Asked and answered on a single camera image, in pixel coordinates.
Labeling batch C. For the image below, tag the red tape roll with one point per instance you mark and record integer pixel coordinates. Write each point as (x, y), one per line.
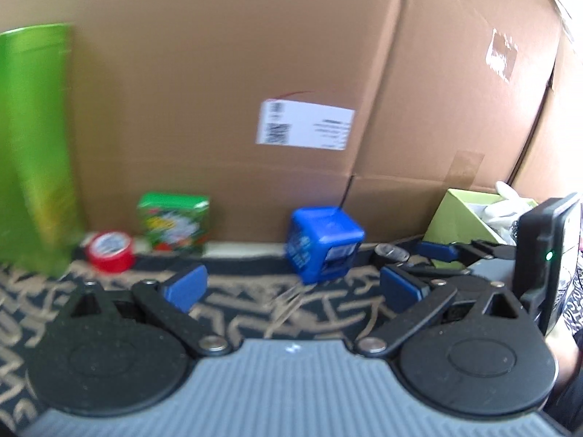
(109, 252)

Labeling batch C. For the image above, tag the white shipping label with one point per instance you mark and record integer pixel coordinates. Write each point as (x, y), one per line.
(305, 125)

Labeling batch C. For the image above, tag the small green printed box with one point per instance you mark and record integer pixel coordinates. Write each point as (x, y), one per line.
(175, 221)

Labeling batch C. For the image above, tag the white glove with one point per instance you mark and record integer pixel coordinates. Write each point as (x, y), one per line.
(508, 205)

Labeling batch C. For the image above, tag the blue cube box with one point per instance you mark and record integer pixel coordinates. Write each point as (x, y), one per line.
(321, 243)

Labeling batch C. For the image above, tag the black white patterned cloth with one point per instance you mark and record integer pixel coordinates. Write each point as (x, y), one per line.
(575, 300)

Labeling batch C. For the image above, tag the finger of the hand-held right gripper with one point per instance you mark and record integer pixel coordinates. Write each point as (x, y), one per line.
(391, 254)
(437, 251)

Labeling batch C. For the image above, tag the person's right forearm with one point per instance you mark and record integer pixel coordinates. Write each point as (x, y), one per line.
(567, 364)

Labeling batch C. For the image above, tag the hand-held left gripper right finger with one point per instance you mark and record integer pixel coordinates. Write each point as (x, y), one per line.
(401, 289)

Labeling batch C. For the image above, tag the large cardboard box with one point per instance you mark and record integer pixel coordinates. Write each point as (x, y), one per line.
(227, 54)

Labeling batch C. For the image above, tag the light green open box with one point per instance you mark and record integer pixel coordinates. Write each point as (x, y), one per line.
(455, 216)

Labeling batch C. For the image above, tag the black tan lettered mat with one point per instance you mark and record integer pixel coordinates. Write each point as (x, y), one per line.
(273, 300)

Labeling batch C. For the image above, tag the large green gift box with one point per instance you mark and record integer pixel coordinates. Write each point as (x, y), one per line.
(34, 145)

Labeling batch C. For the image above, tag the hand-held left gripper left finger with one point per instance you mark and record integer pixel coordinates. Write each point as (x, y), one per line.
(186, 287)

